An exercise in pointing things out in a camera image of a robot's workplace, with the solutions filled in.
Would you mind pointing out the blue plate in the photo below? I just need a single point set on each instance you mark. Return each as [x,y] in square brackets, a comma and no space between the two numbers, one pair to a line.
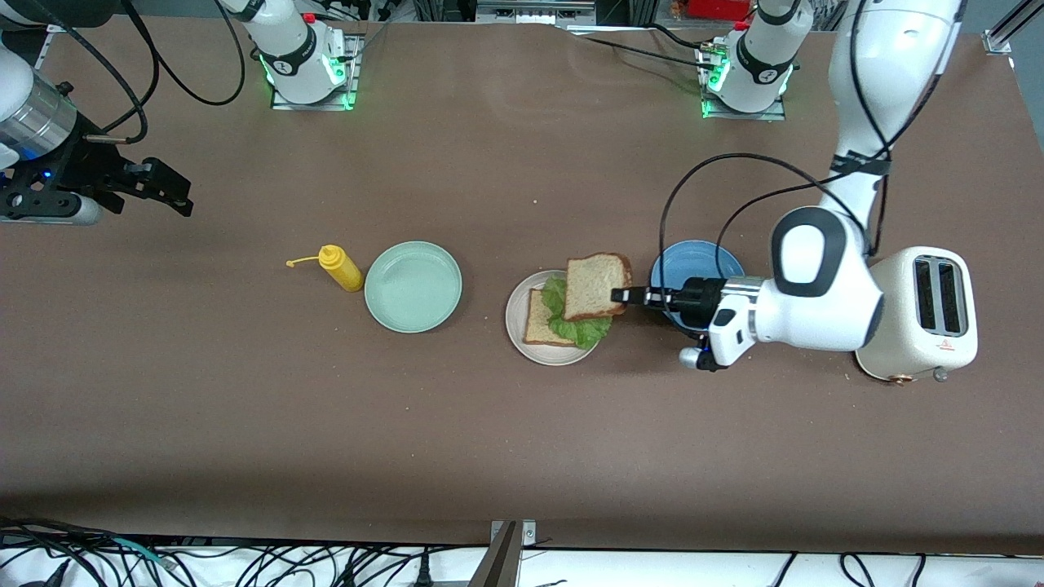
[693,261]

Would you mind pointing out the metal table bracket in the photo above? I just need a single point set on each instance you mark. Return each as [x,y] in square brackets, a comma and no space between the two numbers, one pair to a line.
[499,567]

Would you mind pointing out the grey metal box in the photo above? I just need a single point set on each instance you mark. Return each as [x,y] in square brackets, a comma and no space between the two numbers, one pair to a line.
[534,15]

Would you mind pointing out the green lettuce leaf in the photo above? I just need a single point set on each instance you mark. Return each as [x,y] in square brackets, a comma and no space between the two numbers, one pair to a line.
[575,326]

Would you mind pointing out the red box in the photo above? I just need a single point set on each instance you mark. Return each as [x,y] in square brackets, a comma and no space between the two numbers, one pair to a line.
[718,8]

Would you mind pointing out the light brown bread slice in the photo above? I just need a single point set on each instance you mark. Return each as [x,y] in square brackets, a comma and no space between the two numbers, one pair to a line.
[538,324]

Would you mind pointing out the white toaster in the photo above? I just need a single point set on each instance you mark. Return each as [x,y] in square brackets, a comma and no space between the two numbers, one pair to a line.
[930,326]

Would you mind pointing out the beige plate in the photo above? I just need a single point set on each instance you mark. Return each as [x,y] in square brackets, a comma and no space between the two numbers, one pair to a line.
[515,318]

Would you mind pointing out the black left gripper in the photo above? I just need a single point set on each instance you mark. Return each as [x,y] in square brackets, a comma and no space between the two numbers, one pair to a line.
[700,299]

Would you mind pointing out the pale green plate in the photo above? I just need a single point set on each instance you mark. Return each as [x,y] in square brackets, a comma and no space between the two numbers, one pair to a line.
[413,287]

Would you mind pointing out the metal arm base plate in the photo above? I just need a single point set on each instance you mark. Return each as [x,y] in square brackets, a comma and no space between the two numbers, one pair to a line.
[746,116]
[352,90]

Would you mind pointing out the dark crusted bread slice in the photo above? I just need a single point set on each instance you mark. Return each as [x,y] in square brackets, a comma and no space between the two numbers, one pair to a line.
[595,285]

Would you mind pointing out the yellow mustard squeeze bottle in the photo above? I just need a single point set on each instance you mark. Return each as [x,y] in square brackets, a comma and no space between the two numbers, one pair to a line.
[342,273]

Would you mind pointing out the aluminium frame rail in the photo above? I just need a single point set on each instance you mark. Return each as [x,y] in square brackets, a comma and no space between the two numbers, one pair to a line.
[997,42]

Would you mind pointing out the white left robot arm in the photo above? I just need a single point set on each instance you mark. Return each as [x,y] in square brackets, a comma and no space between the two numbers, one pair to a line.
[824,277]

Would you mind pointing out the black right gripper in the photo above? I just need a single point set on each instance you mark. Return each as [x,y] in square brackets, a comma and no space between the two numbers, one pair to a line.
[88,167]

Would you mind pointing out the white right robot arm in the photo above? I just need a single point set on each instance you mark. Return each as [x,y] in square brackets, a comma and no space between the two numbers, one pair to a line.
[294,49]

